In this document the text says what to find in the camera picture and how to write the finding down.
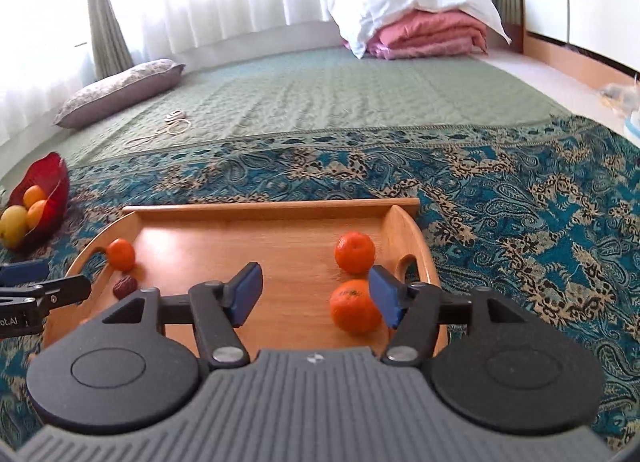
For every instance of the red glass bowl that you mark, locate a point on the red glass bowl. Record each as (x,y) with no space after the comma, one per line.
(52,181)

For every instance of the floral pillow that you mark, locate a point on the floral pillow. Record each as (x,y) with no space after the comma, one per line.
(120,87)

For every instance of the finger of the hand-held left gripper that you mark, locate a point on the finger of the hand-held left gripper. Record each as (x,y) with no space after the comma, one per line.
(55,292)
(24,273)

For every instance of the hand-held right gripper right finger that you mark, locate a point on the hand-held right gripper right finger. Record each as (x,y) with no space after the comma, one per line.
(387,303)

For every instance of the green quilted mat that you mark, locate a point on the green quilted mat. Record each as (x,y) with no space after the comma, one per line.
(325,91)

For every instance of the folded pink blanket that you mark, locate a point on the folded pink blanket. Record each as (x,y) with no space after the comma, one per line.
(425,34)

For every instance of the small orange mandarin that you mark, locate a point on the small orange mandarin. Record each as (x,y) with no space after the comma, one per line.
(355,252)
(355,309)
(120,255)

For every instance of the teal paisley blanket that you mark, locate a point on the teal paisley blanket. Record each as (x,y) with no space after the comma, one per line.
(500,202)

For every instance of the orange in red bowl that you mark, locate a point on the orange in red bowl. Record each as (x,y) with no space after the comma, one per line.
(34,195)
(39,215)

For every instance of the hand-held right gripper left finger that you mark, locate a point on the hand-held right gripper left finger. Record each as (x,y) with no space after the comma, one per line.
(244,293)

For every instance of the light blue cloth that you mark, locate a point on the light blue cloth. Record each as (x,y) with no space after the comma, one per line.
(634,124)

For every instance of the yellow mango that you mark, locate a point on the yellow mango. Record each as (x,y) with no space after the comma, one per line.
(14,226)

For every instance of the dried red date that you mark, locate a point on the dried red date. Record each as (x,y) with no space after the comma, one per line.
(124,287)

